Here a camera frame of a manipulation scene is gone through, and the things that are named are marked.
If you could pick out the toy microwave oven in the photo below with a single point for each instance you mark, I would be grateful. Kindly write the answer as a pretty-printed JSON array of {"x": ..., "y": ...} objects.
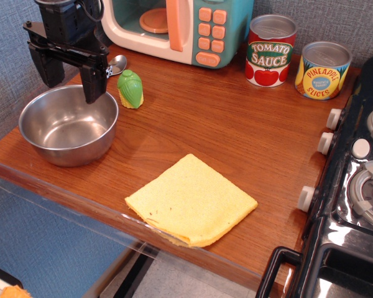
[{"x": 201, "y": 33}]

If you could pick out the stainless steel bowl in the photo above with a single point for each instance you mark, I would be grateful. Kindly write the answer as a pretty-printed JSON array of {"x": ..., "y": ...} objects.
[{"x": 67, "y": 131}]

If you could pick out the white stove knob lower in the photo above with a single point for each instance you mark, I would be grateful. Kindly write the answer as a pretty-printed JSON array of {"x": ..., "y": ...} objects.
[{"x": 305, "y": 198}]

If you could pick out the tomato sauce can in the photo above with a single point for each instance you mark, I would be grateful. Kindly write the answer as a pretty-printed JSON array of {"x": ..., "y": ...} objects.
[{"x": 269, "y": 49}]

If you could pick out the white stove knob middle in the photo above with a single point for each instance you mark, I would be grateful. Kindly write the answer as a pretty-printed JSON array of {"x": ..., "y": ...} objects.
[{"x": 325, "y": 142}]

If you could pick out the pineapple slices can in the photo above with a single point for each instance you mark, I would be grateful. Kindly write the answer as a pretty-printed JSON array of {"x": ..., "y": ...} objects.
[{"x": 322, "y": 70}]

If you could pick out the white stove knob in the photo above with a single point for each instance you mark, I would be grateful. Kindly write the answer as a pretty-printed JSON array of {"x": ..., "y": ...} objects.
[
  {"x": 333, "y": 119},
  {"x": 325, "y": 142},
  {"x": 305, "y": 198}
]

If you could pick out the red handled metal spoon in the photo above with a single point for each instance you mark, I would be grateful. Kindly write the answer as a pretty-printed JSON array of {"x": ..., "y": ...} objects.
[{"x": 116, "y": 66}]

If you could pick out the white stove knob upper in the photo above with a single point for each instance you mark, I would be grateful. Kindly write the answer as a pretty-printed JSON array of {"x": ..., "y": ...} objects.
[{"x": 333, "y": 119}]

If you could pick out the yellow cloth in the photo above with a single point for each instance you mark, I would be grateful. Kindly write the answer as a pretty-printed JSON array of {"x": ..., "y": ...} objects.
[{"x": 192, "y": 202}]

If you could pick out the green toy corn cob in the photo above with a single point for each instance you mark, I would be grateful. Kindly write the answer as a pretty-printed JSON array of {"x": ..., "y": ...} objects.
[{"x": 129, "y": 86}]

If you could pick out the orange object at corner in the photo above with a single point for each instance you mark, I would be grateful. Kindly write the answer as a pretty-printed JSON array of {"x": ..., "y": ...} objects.
[{"x": 14, "y": 292}]

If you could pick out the orange plate in microwave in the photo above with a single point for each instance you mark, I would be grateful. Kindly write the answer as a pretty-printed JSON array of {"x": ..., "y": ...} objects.
[{"x": 154, "y": 21}]

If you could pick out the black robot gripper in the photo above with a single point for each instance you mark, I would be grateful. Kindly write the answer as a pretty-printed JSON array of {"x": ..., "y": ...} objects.
[{"x": 67, "y": 34}]

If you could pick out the black toy stove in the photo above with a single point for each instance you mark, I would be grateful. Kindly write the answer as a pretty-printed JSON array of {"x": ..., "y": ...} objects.
[{"x": 337, "y": 254}]

